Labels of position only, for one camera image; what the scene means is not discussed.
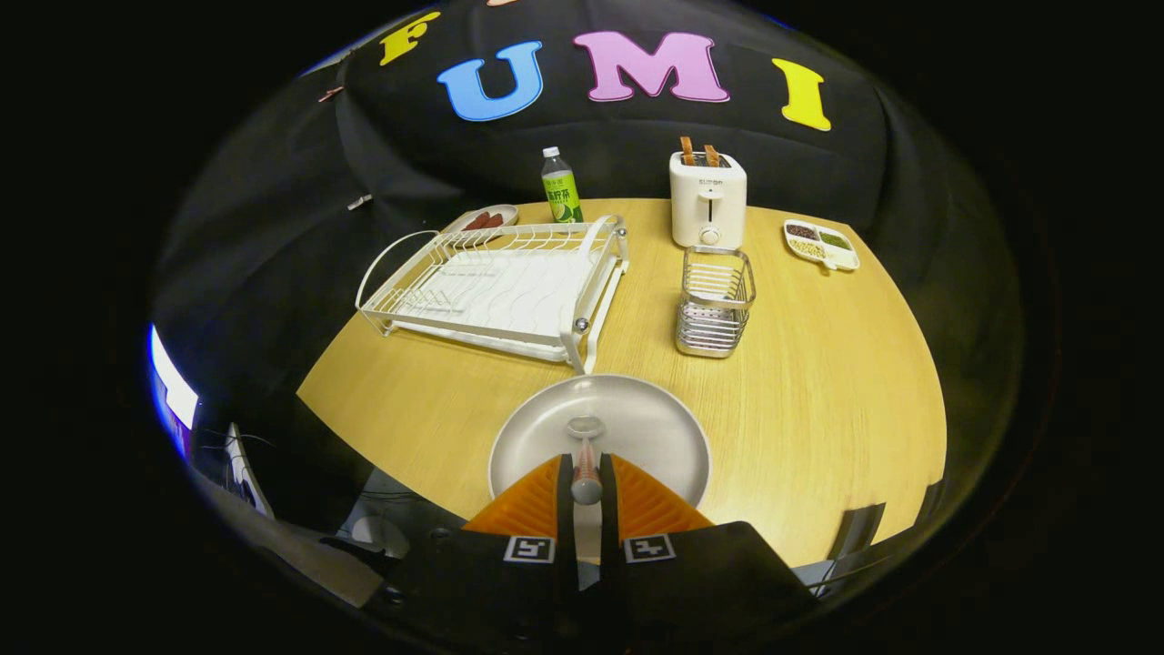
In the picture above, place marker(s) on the pink cloth clip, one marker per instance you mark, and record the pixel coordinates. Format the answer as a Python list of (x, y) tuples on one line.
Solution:
[(331, 94)]

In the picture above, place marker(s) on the white round plate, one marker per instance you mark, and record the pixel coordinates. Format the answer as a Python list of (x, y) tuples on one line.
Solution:
[(655, 437)]

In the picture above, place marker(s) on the brown toast slice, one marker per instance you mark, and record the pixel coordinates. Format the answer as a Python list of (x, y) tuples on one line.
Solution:
[(687, 151), (711, 156)]

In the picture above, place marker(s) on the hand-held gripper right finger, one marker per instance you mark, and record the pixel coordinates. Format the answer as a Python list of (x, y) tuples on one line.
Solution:
[(611, 564)]

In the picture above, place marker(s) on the small white sausage dish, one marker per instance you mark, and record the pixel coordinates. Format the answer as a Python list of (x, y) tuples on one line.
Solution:
[(507, 213)]

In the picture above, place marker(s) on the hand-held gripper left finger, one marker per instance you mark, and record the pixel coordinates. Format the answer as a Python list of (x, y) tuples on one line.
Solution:
[(564, 564)]

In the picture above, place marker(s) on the silver cloth clip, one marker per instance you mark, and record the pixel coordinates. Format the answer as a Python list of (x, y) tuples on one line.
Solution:
[(360, 202)]

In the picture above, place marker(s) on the white divided grain tray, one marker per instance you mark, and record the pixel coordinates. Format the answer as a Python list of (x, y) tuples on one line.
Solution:
[(823, 244)]

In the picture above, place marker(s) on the green label drink bottle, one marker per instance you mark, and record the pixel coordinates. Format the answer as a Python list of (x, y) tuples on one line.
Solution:
[(562, 196)]

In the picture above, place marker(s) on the black table clamp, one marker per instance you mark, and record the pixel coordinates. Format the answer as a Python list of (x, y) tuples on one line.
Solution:
[(855, 535), (935, 494)]

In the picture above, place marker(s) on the white toaster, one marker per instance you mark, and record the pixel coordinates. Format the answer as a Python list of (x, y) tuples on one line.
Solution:
[(707, 205)]

